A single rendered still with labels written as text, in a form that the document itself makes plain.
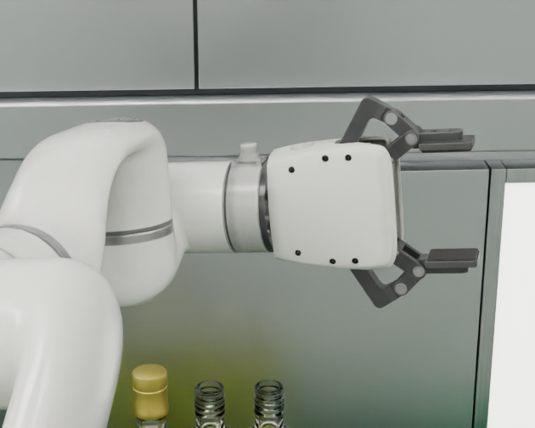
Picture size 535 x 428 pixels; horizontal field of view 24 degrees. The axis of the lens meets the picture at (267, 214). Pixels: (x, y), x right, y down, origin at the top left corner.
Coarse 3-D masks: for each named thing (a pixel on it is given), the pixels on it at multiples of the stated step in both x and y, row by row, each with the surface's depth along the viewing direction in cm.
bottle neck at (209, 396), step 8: (200, 384) 121; (208, 384) 122; (216, 384) 121; (200, 392) 120; (208, 392) 120; (216, 392) 120; (200, 400) 120; (208, 400) 120; (216, 400) 120; (224, 400) 121; (200, 408) 120; (208, 408) 120; (216, 408) 120; (224, 408) 122; (200, 416) 120; (208, 416) 120; (216, 416) 120; (200, 424) 121; (208, 424) 120; (216, 424) 121
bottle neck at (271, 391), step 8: (256, 384) 121; (264, 384) 122; (272, 384) 122; (280, 384) 121; (256, 392) 120; (264, 392) 120; (272, 392) 120; (280, 392) 120; (256, 400) 121; (264, 400) 120; (272, 400) 120; (280, 400) 120; (256, 408) 121; (264, 408) 120; (272, 408) 120; (280, 408) 121; (256, 416) 121; (264, 416) 120; (272, 416) 120; (280, 416) 121; (256, 424) 122; (264, 424) 121; (272, 424) 121; (280, 424) 121
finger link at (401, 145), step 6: (408, 132) 94; (414, 132) 94; (396, 138) 97; (402, 138) 94; (408, 138) 94; (414, 138) 94; (390, 144) 97; (396, 144) 94; (402, 144) 94; (408, 144) 94; (414, 144) 94; (390, 150) 95; (396, 150) 95; (402, 150) 94; (396, 156) 95
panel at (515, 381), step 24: (504, 192) 128; (528, 192) 128; (504, 216) 129; (528, 216) 129; (504, 240) 130; (528, 240) 130; (504, 264) 131; (528, 264) 131; (504, 288) 132; (528, 288) 132; (504, 312) 133; (528, 312) 133; (504, 336) 134; (528, 336) 134; (504, 360) 135; (528, 360) 135; (504, 384) 136; (528, 384) 137; (504, 408) 138; (528, 408) 138
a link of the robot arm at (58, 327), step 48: (0, 240) 75; (0, 288) 66; (48, 288) 65; (96, 288) 68; (0, 336) 65; (48, 336) 63; (96, 336) 66; (0, 384) 66; (48, 384) 62; (96, 384) 65
